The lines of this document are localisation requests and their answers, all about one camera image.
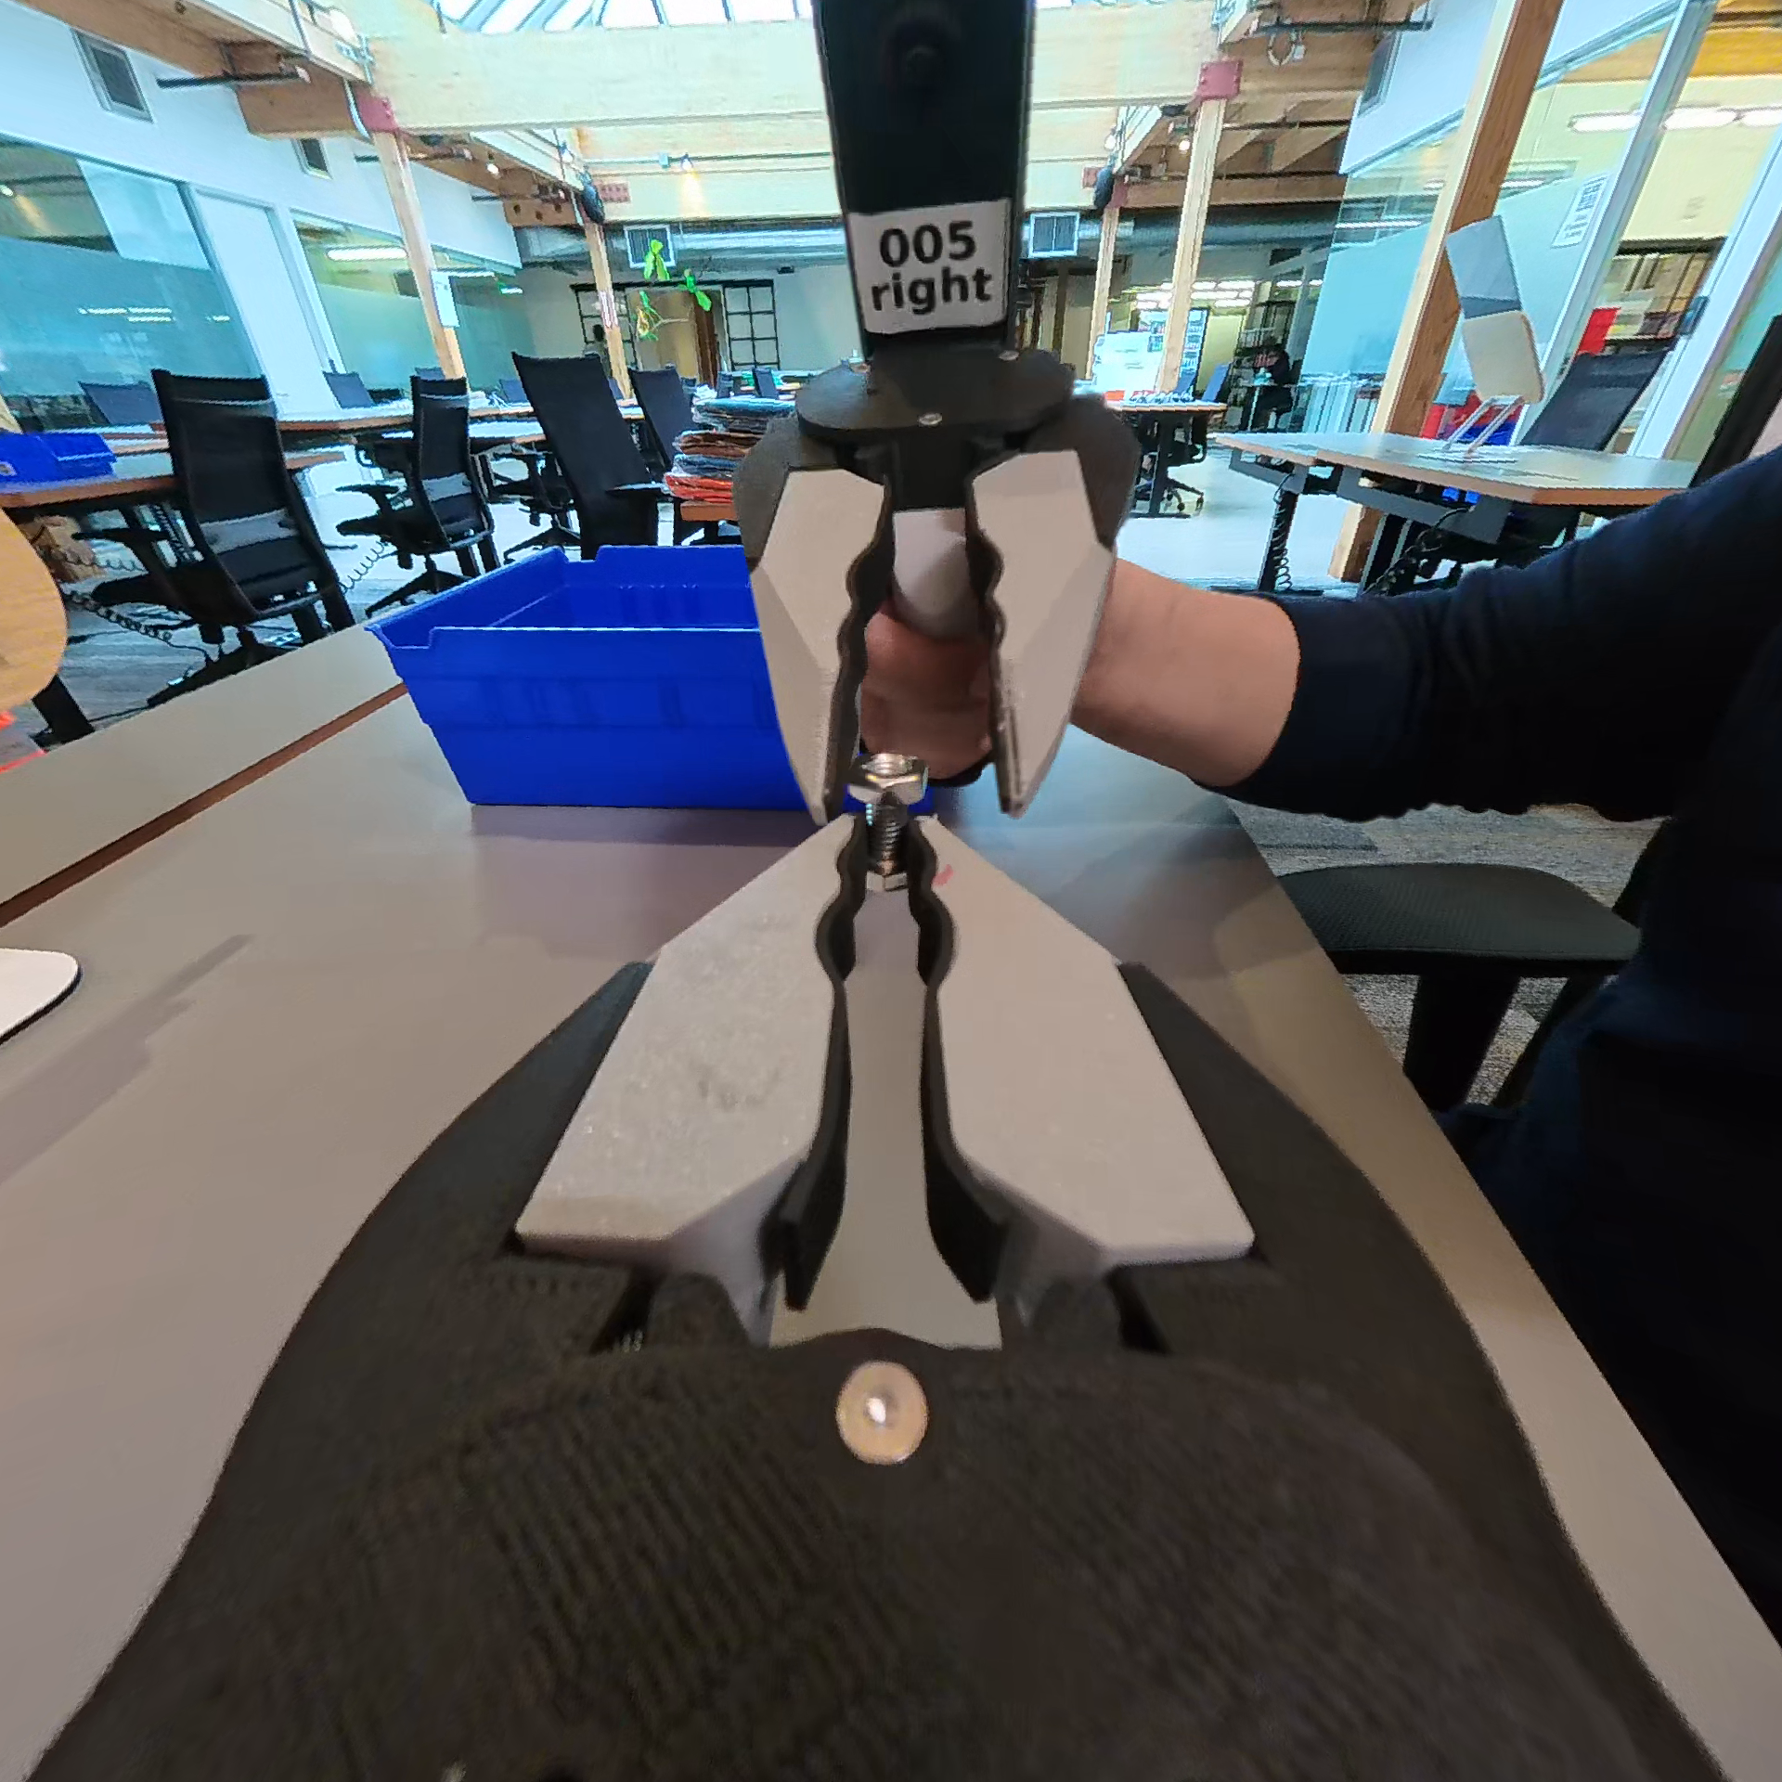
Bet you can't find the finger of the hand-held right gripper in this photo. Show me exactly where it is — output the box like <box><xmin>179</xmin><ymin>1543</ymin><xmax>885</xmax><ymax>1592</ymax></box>
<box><xmin>750</xmin><ymin>466</ymin><xmax>893</xmax><ymax>818</ymax></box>
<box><xmin>970</xmin><ymin>449</ymin><xmax>1118</xmax><ymax>818</ymax></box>

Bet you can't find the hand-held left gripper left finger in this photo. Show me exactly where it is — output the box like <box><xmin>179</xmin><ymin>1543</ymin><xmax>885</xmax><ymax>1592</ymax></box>
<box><xmin>515</xmin><ymin>815</ymin><xmax>857</xmax><ymax>1313</ymax></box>

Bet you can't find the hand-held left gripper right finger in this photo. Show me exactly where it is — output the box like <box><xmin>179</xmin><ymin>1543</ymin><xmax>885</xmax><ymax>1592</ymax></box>
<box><xmin>909</xmin><ymin>818</ymin><xmax>1259</xmax><ymax>1303</ymax></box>

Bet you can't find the silver hex nut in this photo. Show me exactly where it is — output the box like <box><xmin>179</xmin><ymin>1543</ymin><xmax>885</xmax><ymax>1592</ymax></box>
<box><xmin>842</xmin><ymin>750</ymin><xmax>939</xmax><ymax>818</ymax></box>

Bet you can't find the blue plastic bin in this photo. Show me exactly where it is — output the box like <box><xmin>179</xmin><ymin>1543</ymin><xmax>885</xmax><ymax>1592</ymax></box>
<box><xmin>0</xmin><ymin>429</ymin><xmax>122</xmax><ymax>484</ymax></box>
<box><xmin>370</xmin><ymin>544</ymin><xmax>939</xmax><ymax>812</ymax></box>

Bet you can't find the person's right forearm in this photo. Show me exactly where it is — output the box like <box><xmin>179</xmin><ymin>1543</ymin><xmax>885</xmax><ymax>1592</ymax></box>
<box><xmin>1211</xmin><ymin>452</ymin><xmax>1782</xmax><ymax>824</ymax></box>

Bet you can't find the person's right hand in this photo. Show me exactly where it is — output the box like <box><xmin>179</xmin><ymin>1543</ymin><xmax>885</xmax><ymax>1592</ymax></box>
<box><xmin>855</xmin><ymin>554</ymin><xmax>1308</xmax><ymax>791</ymax></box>

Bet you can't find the stack of folded cloths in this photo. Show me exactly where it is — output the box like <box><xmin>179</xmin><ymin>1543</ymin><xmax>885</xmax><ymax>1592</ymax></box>
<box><xmin>667</xmin><ymin>397</ymin><xmax>799</xmax><ymax>507</ymax></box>

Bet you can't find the hanging green plant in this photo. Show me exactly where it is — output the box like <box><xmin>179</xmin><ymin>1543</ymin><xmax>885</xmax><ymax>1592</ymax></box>
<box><xmin>633</xmin><ymin>237</ymin><xmax>722</xmax><ymax>344</ymax></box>

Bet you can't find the person's black chair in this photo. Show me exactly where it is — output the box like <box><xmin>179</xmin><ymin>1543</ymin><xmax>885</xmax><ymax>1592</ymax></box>
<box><xmin>1277</xmin><ymin>864</ymin><xmax>1648</xmax><ymax>1112</ymax></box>

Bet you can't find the cardboard sheet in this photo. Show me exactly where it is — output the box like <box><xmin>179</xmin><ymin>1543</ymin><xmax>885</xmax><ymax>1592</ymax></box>
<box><xmin>1440</xmin><ymin>213</ymin><xmax>1551</xmax><ymax>409</ymax></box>

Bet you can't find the white folding stand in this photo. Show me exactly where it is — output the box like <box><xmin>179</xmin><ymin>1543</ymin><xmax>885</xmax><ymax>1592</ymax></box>
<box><xmin>0</xmin><ymin>951</ymin><xmax>84</xmax><ymax>1043</ymax></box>

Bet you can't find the wooden display board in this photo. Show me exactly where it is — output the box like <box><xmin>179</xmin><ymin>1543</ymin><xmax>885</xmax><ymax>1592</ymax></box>
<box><xmin>0</xmin><ymin>510</ymin><xmax>71</xmax><ymax>713</ymax></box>

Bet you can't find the wooden post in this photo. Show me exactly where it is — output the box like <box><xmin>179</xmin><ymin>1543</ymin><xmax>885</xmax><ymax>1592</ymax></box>
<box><xmin>1153</xmin><ymin>62</ymin><xmax>1243</xmax><ymax>395</ymax></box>
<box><xmin>578</xmin><ymin>207</ymin><xmax>633</xmax><ymax>401</ymax></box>
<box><xmin>1329</xmin><ymin>0</ymin><xmax>1571</xmax><ymax>582</ymax></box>
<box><xmin>355</xmin><ymin>95</ymin><xmax>470</xmax><ymax>382</ymax></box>

